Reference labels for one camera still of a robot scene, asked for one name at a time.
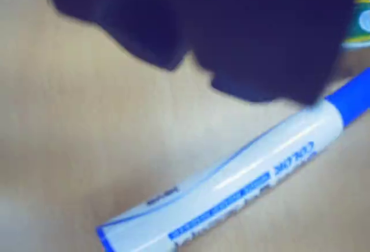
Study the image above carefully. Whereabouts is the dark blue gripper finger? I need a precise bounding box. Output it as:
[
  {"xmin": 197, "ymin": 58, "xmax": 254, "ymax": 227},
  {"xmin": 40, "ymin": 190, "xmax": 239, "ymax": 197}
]
[
  {"xmin": 39, "ymin": 0, "xmax": 190, "ymax": 72},
  {"xmin": 187, "ymin": 0, "xmax": 361, "ymax": 105}
]

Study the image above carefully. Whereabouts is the blue capped white marker pen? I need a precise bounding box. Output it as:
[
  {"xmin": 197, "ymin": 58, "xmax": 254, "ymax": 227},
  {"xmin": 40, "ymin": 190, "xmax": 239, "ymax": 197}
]
[{"xmin": 96, "ymin": 67, "xmax": 370, "ymax": 252}]

